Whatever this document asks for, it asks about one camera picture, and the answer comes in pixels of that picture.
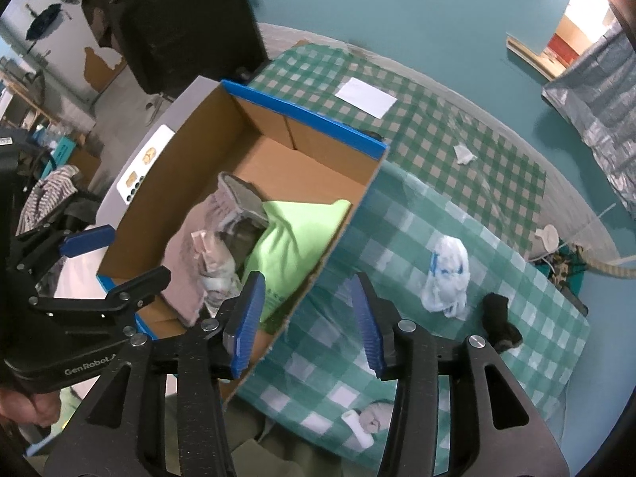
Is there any white paper sheet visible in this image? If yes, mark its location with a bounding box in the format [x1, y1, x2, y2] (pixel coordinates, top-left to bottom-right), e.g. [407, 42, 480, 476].
[334, 78, 398, 119]

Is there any wooden window ledge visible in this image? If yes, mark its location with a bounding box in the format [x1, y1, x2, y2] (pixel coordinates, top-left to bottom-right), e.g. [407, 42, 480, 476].
[506, 32, 555, 83]

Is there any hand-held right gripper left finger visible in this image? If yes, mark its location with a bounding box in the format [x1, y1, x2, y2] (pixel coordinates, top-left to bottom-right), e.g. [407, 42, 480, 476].
[45, 272, 266, 477]

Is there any silver plastic tarp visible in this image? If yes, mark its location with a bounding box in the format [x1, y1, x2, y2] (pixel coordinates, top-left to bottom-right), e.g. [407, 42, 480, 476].
[541, 20, 636, 204]

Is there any white grey sock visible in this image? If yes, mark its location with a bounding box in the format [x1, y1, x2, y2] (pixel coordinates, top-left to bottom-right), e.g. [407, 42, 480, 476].
[343, 400, 396, 450]

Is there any striped cloth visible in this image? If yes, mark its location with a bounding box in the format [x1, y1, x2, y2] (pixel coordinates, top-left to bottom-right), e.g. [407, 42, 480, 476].
[22, 166, 83, 232]

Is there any green beige checked tablecloth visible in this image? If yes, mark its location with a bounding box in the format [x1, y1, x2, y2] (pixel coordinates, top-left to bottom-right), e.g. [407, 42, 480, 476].
[246, 42, 547, 219]

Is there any black sock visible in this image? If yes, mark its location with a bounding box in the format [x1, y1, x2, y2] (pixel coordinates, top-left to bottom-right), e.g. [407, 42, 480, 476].
[483, 293, 524, 353]

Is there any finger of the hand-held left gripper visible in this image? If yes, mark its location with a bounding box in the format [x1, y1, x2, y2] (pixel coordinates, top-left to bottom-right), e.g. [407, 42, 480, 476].
[10, 225, 116, 279]
[30, 266, 172, 319]

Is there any beige hose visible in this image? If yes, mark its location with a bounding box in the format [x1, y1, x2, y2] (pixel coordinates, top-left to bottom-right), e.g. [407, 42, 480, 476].
[561, 238, 636, 279]

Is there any teal box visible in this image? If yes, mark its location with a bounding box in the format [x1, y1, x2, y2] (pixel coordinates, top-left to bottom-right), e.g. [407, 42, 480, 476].
[52, 139, 80, 165]

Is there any person's left hand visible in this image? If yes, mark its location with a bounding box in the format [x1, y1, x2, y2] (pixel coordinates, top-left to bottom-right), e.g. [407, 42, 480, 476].
[0, 388, 63, 428]

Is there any pink grey garment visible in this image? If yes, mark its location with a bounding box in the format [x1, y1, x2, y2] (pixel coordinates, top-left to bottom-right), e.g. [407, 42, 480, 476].
[191, 229, 244, 309]

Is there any white blue plastic bag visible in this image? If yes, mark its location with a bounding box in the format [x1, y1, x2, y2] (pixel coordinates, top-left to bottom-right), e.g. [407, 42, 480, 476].
[421, 235, 470, 321]

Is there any blue-edged cardboard box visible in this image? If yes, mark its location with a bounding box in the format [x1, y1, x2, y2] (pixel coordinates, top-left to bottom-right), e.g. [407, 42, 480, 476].
[96, 79, 388, 403]

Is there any patterned cloth bag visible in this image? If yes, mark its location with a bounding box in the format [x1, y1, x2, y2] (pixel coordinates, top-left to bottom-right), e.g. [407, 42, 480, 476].
[547, 243, 587, 289]

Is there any white cup-shaped object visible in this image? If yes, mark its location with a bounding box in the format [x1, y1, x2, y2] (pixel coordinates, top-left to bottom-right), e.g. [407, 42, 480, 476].
[535, 225, 560, 254]

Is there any dark blue umbrella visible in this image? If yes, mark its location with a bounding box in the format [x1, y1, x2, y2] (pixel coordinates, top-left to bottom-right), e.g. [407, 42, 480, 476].
[25, 4, 65, 41]

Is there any grey knit garment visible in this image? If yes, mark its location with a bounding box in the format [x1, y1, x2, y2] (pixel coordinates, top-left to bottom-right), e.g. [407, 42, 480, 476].
[164, 171, 269, 329]

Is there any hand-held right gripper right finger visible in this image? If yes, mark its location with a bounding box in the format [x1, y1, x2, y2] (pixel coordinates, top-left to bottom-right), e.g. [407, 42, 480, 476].
[350, 273, 570, 477]

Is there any teal white checked tablecloth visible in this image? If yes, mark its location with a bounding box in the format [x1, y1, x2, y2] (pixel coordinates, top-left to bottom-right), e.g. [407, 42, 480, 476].
[233, 161, 592, 470]

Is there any lime green shirt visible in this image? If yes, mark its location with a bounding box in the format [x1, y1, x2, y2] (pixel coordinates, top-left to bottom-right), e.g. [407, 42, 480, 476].
[241, 199, 353, 334]

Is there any person's olive green clothing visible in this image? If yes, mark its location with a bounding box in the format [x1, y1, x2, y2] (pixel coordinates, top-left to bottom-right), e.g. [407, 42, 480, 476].
[164, 392, 349, 477]

